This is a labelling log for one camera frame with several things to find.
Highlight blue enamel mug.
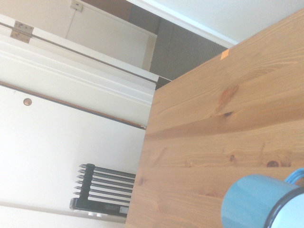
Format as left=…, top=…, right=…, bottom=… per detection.
left=220, top=167, right=304, bottom=228

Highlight black and white radiator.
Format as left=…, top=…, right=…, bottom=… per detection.
left=69, top=163, right=136, bottom=217

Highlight white hinged door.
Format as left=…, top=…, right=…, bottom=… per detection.
left=0, top=0, right=158, bottom=72

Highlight white door with round hole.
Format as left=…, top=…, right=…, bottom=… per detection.
left=0, top=83, right=147, bottom=225

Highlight brass door hinge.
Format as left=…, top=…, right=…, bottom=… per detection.
left=9, top=20, right=34, bottom=44

